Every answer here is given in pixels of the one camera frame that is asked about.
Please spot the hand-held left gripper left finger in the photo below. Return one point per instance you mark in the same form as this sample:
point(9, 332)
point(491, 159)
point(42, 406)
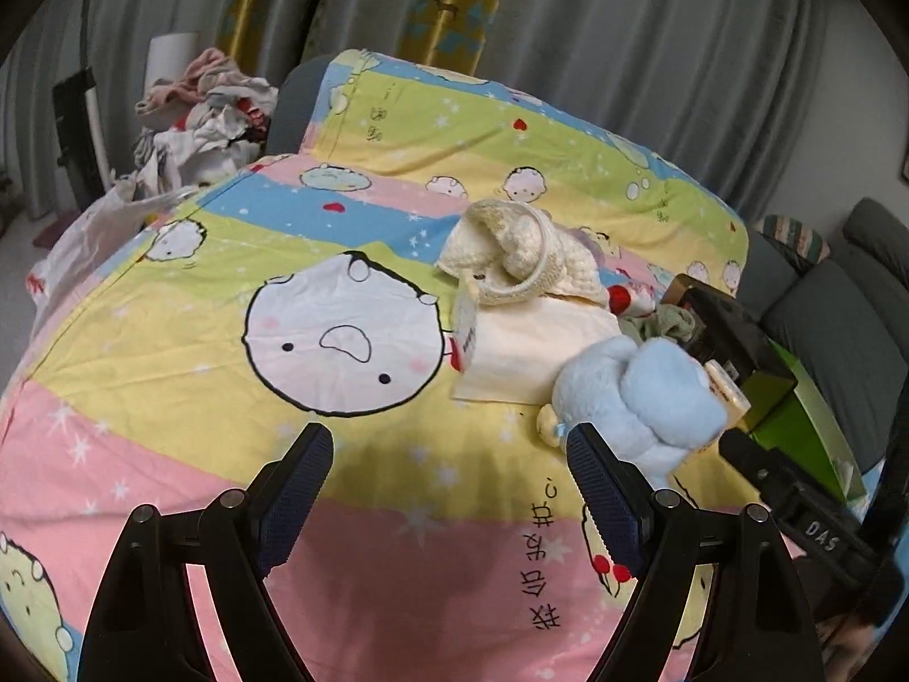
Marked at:
point(297, 490)

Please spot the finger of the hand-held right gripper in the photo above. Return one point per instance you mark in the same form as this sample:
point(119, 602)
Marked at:
point(753, 462)

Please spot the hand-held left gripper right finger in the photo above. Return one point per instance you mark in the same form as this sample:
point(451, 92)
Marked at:
point(603, 494)

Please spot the green cardboard box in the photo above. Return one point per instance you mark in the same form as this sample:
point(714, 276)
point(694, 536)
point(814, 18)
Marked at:
point(809, 426)

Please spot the small orange patterned box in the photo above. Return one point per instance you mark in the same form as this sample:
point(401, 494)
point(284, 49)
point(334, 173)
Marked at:
point(728, 391)

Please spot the light blue elephant plush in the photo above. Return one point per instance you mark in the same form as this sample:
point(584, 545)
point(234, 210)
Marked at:
point(639, 398)

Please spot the cream knitted hat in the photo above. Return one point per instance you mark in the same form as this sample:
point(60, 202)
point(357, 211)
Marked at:
point(525, 248)

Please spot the black and gold tin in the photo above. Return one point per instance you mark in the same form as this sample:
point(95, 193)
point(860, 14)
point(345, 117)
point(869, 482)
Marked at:
point(731, 330)

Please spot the cream folded cloth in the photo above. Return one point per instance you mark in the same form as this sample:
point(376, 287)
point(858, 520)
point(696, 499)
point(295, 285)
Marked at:
point(532, 348)

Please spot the grey-green sock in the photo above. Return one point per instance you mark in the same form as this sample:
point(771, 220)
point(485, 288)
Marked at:
point(660, 323)

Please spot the red white small cloth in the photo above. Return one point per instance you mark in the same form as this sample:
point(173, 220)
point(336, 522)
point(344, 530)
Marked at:
point(628, 298)

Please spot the small white printed box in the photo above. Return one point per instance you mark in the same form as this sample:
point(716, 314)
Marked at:
point(465, 327)

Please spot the striped cushion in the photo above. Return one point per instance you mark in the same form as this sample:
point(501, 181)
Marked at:
point(799, 238)

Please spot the cartoon printed pastel blanket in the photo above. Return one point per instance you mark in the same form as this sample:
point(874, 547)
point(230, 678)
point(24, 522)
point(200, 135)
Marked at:
point(398, 177)

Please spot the white plastic bag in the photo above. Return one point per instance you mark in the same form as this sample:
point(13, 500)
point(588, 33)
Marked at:
point(92, 227)

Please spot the pile of clothes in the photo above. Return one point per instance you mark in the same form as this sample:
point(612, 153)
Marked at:
point(213, 114)

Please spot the black stand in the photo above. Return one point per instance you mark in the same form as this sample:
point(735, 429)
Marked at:
point(71, 128)

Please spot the grey curtain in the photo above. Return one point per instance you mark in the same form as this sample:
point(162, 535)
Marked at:
point(639, 28)

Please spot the white cylinder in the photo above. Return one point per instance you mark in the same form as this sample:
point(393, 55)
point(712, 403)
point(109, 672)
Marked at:
point(170, 57)

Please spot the yellow patterned curtain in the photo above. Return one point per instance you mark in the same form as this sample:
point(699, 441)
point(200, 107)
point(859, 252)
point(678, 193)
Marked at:
point(245, 7)
point(461, 7)

